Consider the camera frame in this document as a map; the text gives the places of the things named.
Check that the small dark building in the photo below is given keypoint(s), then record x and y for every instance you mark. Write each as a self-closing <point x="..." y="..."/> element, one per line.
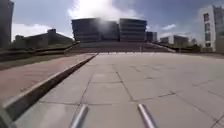
<point x="151" y="36"/>

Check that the grey slab plaza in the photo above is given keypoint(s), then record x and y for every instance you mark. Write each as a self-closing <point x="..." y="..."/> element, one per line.
<point x="150" y="73"/>

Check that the grey concrete kerb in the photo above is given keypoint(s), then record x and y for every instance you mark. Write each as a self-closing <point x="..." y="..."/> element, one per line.
<point x="33" y="93"/>

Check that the robot's own part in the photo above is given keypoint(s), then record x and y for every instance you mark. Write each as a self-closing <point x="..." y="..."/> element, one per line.
<point x="146" y="117"/>
<point x="79" y="117"/>

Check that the wide stone staircase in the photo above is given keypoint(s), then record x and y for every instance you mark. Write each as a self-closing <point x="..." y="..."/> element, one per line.
<point x="116" y="47"/>

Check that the red brick path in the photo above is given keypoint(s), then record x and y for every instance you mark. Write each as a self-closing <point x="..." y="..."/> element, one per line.
<point x="26" y="75"/>

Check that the low building with tower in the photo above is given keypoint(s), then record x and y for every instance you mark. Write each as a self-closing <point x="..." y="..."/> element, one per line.
<point x="50" y="38"/>

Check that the tall grey building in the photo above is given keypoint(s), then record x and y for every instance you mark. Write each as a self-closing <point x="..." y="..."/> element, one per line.
<point x="6" y="23"/>

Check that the grass strip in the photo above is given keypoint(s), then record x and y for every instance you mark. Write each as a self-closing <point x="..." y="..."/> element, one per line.
<point x="20" y="62"/>

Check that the large dark building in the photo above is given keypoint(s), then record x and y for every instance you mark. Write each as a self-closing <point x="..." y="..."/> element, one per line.
<point x="131" y="30"/>

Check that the low beige building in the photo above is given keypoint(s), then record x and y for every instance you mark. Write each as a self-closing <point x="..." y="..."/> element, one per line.
<point x="180" y="40"/>

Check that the white building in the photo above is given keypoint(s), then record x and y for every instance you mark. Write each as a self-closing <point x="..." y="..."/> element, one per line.
<point x="210" y="26"/>

